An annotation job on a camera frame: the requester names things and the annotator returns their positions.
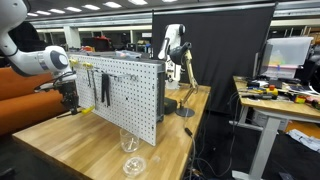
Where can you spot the red emergency stop button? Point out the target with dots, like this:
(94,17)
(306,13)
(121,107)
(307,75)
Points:
(271,89)

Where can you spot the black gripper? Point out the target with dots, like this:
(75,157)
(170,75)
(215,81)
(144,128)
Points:
(70,97)

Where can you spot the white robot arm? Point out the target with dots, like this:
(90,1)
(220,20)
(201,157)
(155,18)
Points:
(52,59)

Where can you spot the white pegboard panel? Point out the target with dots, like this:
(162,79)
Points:
(137,88)

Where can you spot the clear glass cup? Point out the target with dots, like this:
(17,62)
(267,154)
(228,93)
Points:
(129,142)

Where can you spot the orange sofa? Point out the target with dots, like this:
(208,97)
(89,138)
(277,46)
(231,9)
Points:
(21,106)

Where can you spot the black pliers on pegboard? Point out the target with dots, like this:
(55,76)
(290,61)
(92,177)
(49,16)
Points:
(105,97)

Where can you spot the silver wrench on pegboard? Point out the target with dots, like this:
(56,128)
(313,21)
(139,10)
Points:
(95,90)

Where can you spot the wooden side desk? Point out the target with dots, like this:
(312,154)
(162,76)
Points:
(276,111)

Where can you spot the clear plastic storage bin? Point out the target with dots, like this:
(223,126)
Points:
(283,56)

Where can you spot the dark case behind pegboard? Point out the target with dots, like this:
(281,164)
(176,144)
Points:
(170,106)

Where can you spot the yellow T-handle hex key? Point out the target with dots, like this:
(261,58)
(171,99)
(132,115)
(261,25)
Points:
(83,111)

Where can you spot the black backdrop curtain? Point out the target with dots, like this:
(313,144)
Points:
(224,42)

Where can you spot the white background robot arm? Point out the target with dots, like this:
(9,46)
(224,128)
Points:
(172,39)

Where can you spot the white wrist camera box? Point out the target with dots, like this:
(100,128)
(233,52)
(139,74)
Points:
(50,85)

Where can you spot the yellow T-handle key on pegboard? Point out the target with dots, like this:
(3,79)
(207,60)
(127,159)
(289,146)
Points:
(73,62)

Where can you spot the clear glass dish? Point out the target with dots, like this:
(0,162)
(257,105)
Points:
(134,166)

